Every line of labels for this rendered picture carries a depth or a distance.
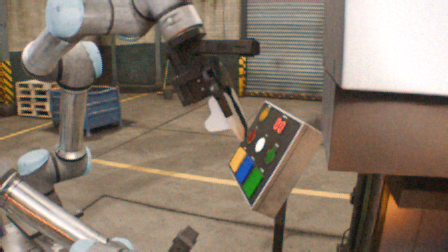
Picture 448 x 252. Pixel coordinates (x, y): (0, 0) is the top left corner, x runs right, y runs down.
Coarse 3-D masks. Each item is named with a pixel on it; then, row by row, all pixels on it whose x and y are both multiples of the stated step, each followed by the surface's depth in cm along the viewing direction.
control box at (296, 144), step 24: (264, 120) 107; (288, 120) 91; (240, 144) 116; (264, 144) 98; (288, 144) 85; (312, 144) 85; (264, 168) 91; (288, 168) 85; (264, 192) 85; (288, 192) 87
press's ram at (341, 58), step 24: (336, 0) 30; (360, 0) 24; (384, 0) 23; (408, 0) 23; (432, 0) 22; (336, 24) 30; (360, 24) 24; (384, 24) 24; (408, 24) 23; (432, 24) 23; (336, 48) 30; (360, 48) 25; (384, 48) 24; (408, 48) 24; (432, 48) 23; (336, 72) 30; (360, 72) 25; (384, 72) 25; (408, 72) 24; (432, 72) 24
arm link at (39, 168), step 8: (32, 152) 103; (40, 152) 103; (48, 152) 104; (24, 160) 97; (32, 160) 97; (40, 160) 98; (48, 160) 102; (24, 168) 96; (32, 168) 96; (40, 168) 98; (48, 168) 101; (56, 168) 103; (24, 176) 97; (32, 176) 97; (40, 176) 99; (48, 176) 101; (56, 176) 103; (32, 184) 98; (40, 184) 99; (48, 184) 102; (40, 192) 99
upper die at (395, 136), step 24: (336, 96) 31; (360, 96) 30; (384, 96) 30; (408, 96) 29; (432, 96) 29; (336, 120) 32; (360, 120) 31; (384, 120) 30; (408, 120) 30; (432, 120) 29; (336, 144) 32; (360, 144) 32; (384, 144) 31; (408, 144) 30; (432, 144) 30; (336, 168) 33; (360, 168) 32; (384, 168) 32; (408, 168) 31; (432, 168) 30
